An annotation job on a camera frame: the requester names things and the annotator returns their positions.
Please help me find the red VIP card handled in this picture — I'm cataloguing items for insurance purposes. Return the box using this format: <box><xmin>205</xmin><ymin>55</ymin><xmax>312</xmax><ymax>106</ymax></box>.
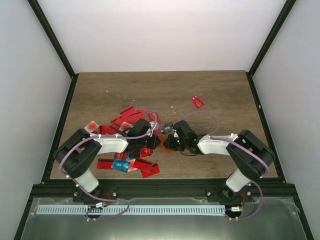
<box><xmin>147</xmin><ymin>112</ymin><xmax>161</xmax><ymax>124</ymax></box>

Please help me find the black VIP card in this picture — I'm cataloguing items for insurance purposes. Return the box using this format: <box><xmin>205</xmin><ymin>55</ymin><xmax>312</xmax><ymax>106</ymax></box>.
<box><xmin>159</xmin><ymin>122</ymin><xmax>174</xmax><ymax>135</ymax></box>

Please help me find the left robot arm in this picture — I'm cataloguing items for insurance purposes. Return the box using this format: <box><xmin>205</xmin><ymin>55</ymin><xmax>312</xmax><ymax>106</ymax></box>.
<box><xmin>54</xmin><ymin>118</ymin><xmax>161</xmax><ymax>202</ymax></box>

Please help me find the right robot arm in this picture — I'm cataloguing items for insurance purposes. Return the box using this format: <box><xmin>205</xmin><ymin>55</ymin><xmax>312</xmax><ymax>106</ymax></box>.
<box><xmin>161</xmin><ymin>120</ymin><xmax>276</xmax><ymax>202</ymax></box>

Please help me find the lone red VIP card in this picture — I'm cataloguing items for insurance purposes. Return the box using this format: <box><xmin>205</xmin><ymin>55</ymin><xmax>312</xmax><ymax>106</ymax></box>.
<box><xmin>190</xmin><ymin>95</ymin><xmax>205</xmax><ymax>109</ymax></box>

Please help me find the red striped card front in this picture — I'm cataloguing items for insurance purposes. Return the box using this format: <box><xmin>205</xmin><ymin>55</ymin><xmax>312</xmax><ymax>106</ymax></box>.
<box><xmin>141</xmin><ymin>163</ymin><xmax>160</xmax><ymax>179</ymax></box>

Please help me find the blue bank card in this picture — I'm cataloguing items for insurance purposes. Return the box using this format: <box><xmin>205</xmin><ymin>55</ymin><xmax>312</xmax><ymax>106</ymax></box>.
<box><xmin>111</xmin><ymin>158</ymin><xmax>131</xmax><ymax>173</ymax></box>

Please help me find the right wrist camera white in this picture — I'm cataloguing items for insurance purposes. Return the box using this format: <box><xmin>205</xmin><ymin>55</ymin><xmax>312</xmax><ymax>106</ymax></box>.
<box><xmin>173</xmin><ymin>129</ymin><xmax>179</xmax><ymax>138</ymax></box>

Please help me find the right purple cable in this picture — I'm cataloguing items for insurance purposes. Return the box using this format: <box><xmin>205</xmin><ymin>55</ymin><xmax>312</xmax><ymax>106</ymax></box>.
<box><xmin>181</xmin><ymin>110</ymin><xmax>271</xmax><ymax>221</ymax></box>

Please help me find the purple cable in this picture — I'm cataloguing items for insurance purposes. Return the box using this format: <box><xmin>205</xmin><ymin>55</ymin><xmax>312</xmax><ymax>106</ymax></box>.
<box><xmin>58</xmin><ymin>108</ymin><xmax>161</xmax><ymax>222</ymax></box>
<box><xmin>181</xmin><ymin>110</ymin><xmax>271</xmax><ymax>221</ymax></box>

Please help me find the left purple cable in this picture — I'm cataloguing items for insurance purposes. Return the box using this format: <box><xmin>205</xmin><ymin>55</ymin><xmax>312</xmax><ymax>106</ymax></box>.
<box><xmin>58</xmin><ymin>108</ymin><xmax>161</xmax><ymax>222</ymax></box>

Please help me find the black frame front beam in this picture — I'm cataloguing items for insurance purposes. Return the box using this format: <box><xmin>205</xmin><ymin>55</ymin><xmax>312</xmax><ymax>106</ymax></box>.
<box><xmin>30</xmin><ymin>177</ymin><xmax>298</xmax><ymax>199</ymax></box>

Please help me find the light blue slotted rail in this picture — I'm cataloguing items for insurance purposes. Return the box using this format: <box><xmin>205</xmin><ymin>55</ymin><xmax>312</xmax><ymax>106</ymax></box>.
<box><xmin>36</xmin><ymin>204</ymin><xmax>226</xmax><ymax>216</ymax></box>

